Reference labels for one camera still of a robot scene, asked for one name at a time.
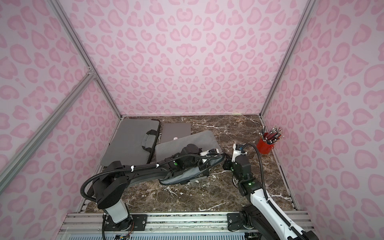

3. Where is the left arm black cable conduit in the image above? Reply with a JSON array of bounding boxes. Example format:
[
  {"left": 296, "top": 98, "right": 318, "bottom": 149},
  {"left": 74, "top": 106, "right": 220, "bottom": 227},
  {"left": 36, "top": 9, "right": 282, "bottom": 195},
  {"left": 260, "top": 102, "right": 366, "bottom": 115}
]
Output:
[{"left": 79, "top": 152, "right": 223, "bottom": 203}]

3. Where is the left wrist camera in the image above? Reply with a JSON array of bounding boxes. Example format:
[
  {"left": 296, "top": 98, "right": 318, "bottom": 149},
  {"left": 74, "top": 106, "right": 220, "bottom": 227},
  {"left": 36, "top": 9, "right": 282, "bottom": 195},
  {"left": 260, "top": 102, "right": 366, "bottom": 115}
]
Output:
[{"left": 200, "top": 149, "right": 218, "bottom": 164}]

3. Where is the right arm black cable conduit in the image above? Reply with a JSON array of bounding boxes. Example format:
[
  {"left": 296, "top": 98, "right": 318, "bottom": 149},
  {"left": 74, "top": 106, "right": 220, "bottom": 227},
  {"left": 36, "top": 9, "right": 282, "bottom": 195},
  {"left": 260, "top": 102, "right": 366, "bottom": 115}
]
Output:
[{"left": 241, "top": 143, "right": 307, "bottom": 240}]

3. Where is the grey laptop bag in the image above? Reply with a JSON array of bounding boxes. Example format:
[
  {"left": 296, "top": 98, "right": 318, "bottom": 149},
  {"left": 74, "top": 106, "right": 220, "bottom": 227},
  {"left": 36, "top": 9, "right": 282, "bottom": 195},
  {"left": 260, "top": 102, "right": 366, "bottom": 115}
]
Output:
[
  {"left": 101, "top": 119, "right": 160, "bottom": 167},
  {"left": 155, "top": 131, "right": 226, "bottom": 186}
]

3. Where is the pens bundle in cup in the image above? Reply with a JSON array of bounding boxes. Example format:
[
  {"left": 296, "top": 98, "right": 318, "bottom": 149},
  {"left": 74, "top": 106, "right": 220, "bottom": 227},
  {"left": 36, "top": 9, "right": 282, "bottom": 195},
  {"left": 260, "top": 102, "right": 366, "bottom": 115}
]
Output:
[{"left": 259, "top": 126, "right": 284, "bottom": 145}]

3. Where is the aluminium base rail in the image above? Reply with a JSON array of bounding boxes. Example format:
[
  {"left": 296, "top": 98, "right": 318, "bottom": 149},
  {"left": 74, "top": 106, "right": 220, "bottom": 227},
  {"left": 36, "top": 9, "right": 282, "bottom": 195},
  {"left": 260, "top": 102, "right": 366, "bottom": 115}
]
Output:
[{"left": 56, "top": 211, "right": 315, "bottom": 240}]

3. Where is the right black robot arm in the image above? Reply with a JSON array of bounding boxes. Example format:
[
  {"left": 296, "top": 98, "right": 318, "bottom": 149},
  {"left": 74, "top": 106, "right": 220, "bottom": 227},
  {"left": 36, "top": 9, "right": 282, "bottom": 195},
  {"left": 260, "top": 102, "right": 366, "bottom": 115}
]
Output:
[{"left": 223, "top": 151, "right": 318, "bottom": 240}]

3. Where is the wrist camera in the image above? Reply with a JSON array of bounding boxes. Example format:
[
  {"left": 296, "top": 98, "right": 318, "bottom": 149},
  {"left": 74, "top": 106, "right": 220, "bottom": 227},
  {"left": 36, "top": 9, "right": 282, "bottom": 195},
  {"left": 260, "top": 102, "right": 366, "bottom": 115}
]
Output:
[
  {"left": 200, "top": 149, "right": 218, "bottom": 164},
  {"left": 232, "top": 144, "right": 247, "bottom": 163}
]

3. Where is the red pen cup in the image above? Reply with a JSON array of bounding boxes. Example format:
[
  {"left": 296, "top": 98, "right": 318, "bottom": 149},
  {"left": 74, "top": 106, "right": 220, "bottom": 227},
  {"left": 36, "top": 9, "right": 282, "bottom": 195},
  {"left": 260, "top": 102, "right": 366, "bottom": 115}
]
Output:
[{"left": 257, "top": 137, "right": 275, "bottom": 155}]

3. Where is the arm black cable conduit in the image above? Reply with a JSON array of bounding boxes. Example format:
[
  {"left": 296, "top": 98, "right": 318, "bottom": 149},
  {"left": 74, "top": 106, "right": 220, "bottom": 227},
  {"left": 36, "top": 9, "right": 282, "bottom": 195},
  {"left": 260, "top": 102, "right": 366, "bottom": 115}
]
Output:
[
  {"left": 241, "top": 143, "right": 307, "bottom": 240},
  {"left": 79, "top": 152, "right": 223, "bottom": 203}
]

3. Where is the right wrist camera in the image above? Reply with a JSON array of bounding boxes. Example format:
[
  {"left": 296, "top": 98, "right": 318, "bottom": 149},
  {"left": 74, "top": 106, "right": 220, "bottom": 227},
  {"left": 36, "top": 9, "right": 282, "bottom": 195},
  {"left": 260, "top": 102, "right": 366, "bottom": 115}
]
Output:
[{"left": 232, "top": 144, "right": 247, "bottom": 163}]

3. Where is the aluminium frame brace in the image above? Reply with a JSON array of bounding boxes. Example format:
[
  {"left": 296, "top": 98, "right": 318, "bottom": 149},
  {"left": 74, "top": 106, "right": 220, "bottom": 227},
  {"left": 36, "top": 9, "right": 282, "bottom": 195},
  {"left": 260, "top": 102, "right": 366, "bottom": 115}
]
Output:
[{"left": 1, "top": 71, "right": 95, "bottom": 193}]

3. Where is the dark grey laptop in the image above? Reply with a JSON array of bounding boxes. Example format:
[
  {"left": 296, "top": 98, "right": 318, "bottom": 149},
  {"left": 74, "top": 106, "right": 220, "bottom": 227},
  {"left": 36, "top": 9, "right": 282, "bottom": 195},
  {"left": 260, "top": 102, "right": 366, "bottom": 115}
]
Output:
[{"left": 160, "top": 123, "right": 191, "bottom": 144}]

